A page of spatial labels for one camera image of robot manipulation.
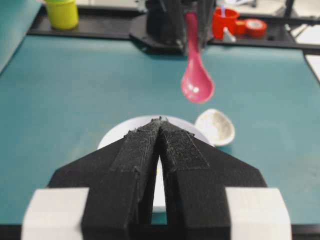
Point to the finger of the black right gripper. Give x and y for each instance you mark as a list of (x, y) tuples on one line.
[(175, 12), (205, 11)]

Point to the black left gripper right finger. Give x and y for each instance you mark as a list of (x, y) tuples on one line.
[(212, 195)]

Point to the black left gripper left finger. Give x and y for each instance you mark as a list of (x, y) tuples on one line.
[(99, 196)]

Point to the pink plastic spoon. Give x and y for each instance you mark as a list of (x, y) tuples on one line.
[(196, 84)]

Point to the red plastic cup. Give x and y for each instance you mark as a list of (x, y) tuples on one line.
[(219, 22)]

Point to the red tape roll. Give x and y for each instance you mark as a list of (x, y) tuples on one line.
[(251, 27)]

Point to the white speckled egg-shaped dish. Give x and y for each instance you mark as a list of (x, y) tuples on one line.
[(216, 127)]

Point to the black tray behind table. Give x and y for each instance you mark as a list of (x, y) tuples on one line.
[(129, 24)]

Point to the yellow jar with blue lid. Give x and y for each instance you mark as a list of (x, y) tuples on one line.
[(62, 14)]

